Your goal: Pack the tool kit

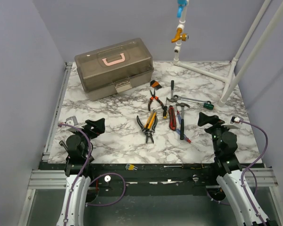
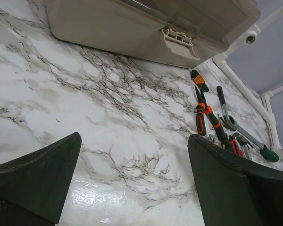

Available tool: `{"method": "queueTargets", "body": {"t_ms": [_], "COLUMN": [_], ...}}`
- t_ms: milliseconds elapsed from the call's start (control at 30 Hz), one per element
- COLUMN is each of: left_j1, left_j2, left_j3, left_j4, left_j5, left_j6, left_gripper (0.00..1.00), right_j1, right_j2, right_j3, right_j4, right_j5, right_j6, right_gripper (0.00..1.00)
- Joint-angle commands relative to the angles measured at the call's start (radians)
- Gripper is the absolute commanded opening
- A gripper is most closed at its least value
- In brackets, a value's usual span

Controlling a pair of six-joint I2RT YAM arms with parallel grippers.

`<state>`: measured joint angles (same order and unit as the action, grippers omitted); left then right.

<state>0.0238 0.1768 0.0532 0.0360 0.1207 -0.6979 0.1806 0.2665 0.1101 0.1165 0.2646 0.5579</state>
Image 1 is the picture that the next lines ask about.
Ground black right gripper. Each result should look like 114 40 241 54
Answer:
198 112 235 154

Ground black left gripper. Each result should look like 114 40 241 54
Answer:
72 118 105 157

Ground black-handled claw hammer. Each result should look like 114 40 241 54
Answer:
176 103 190 140

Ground red black utility knife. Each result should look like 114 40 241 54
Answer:
168 105 177 131

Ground grey black wire stripper pliers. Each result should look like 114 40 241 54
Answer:
136 113 158 144

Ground translucent grey-brown toolbox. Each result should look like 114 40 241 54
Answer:
75 38 154 101

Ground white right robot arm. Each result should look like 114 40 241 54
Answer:
198 112 278 226

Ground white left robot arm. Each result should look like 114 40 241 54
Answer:
56 118 105 226

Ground green tape measure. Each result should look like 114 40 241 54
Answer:
203 101 214 110

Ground blue red screwdriver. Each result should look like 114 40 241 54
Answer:
176 129 200 151

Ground chrome ratchet wrench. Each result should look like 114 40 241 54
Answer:
173 95 206 104

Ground yellow black screwdriver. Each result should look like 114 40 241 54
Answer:
159 100 167 119

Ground yellow hex key set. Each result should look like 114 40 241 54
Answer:
125 164 138 170

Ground yellow black utility knife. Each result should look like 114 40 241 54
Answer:
144 110 157 129

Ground orange black long-nose pliers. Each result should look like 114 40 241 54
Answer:
148 90 165 111

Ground orange brass tap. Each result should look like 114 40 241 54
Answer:
171 27 189 43

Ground blue handled screwdriver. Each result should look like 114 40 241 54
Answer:
176 106 182 124

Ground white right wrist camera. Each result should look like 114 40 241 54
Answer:
222 116 242 129

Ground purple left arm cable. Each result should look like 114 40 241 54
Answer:
58 122 127 222

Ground white PVC pipe frame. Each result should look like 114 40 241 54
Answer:
173 0 283 107

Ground black metal base rail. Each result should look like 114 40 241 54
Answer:
87 163 225 201

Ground aluminium extrusion frame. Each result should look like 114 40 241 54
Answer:
18 62 73 226

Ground blue valve handle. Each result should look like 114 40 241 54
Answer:
177 0 189 18

